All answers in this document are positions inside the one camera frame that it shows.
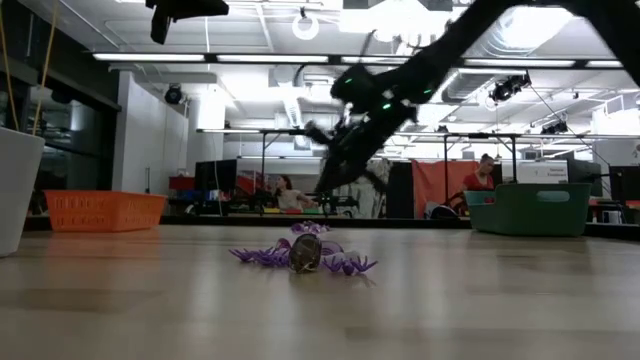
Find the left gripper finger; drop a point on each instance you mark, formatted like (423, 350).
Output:
(200, 3)
(200, 12)

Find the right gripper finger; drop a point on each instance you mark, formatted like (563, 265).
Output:
(327, 167)
(342, 167)

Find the purple plastic bat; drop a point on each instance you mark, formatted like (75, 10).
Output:
(320, 228)
(283, 244)
(300, 228)

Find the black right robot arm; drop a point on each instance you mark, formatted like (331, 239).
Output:
(440, 62)

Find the black background robot arm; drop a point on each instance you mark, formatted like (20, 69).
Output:
(345, 202)

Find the person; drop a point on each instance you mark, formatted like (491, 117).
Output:
(477, 180)
(292, 197)

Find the white patterned cloth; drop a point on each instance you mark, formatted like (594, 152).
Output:
(375, 200)

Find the black fabric panel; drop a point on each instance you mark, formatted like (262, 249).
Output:
(400, 190)

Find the orange fabric panel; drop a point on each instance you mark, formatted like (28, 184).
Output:
(430, 185)

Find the red slanted board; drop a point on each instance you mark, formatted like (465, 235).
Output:
(247, 185)

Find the black computer monitor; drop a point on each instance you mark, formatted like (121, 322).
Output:
(215, 175)
(585, 177)
(625, 182)

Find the black track spotlight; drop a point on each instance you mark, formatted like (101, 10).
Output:
(507, 89)
(554, 127)

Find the red storage box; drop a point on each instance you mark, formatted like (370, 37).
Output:
(181, 183)

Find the white sign board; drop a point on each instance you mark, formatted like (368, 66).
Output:
(542, 172)

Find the teal plastic bin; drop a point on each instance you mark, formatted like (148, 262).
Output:
(525, 217)

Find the pale grey plastic bin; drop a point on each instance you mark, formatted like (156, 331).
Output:
(17, 190)

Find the white mug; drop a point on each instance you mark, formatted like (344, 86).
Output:
(612, 217)

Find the black background rig frame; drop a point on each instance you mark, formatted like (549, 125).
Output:
(480, 135)
(290, 132)

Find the black wall spotlight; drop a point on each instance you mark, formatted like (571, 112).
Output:
(173, 95)

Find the silver ventilation duct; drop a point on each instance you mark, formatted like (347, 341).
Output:
(470, 82)

